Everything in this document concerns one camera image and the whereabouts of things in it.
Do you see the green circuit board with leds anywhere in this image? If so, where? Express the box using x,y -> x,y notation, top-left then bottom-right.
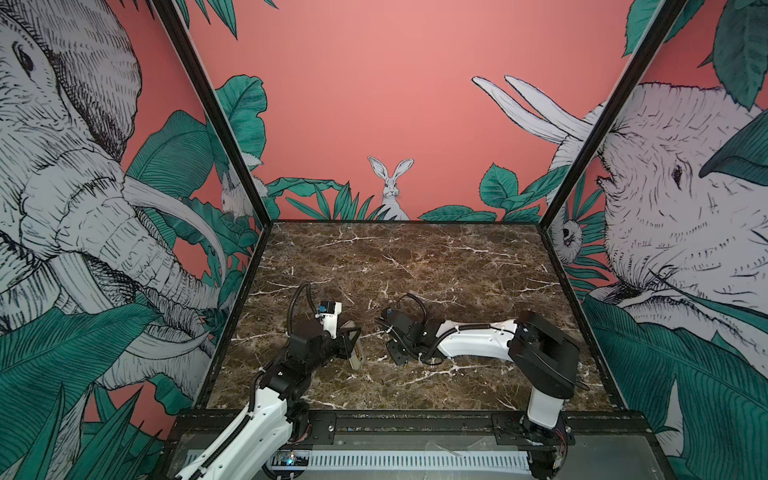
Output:
270,450 -> 311,471

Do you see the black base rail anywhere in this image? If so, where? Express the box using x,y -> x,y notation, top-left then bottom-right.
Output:
167,409 -> 652,448

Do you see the black corner frame post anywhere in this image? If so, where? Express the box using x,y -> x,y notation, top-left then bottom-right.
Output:
152,0 -> 272,227
538,0 -> 687,230

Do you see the black right corner frame post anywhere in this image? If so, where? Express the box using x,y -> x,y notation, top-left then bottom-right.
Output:
538,0 -> 687,230

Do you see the grey remote control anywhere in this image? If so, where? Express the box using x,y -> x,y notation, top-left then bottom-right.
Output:
348,341 -> 364,371

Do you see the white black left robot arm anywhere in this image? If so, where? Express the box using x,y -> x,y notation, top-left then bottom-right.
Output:
175,320 -> 361,479

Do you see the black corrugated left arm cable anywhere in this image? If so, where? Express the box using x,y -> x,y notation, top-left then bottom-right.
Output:
286,281 -> 317,337

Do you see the black left corner frame post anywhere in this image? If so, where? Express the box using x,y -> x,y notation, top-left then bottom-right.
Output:
152,0 -> 272,227

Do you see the white slotted cable duct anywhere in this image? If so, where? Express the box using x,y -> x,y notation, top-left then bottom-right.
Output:
179,449 -> 532,475

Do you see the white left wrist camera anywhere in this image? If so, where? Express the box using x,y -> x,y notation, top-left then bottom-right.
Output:
315,301 -> 342,339

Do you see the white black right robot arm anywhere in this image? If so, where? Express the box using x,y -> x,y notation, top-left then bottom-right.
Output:
376,309 -> 581,431

